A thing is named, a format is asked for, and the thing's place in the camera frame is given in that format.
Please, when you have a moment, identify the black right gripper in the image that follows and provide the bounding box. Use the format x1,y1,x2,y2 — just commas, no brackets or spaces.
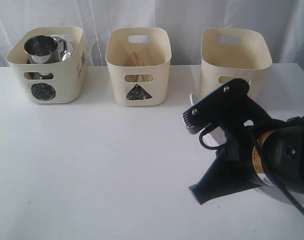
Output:
182,78,304,205

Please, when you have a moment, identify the white square plate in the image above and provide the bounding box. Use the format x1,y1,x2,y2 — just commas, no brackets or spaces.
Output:
189,92,304,221

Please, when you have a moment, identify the wooden chopstick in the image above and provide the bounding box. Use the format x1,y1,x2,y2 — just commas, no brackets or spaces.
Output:
132,52,141,82
136,47,153,82

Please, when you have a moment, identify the steel mug front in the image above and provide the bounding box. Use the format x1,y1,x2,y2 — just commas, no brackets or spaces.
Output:
24,35,67,64

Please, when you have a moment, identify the cream bin with black square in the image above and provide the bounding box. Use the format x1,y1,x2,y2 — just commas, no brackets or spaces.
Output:
199,27,273,100

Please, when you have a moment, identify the cream bin with black triangle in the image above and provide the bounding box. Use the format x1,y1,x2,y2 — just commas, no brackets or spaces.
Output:
105,27,172,107

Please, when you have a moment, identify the white curtain backdrop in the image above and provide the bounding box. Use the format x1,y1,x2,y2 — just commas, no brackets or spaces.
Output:
0,0,304,69

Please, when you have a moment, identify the cream bin with black circle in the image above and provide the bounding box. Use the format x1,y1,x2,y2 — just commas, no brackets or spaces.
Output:
6,26,87,104

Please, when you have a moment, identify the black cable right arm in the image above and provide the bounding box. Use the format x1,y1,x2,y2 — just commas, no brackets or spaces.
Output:
198,124,304,213

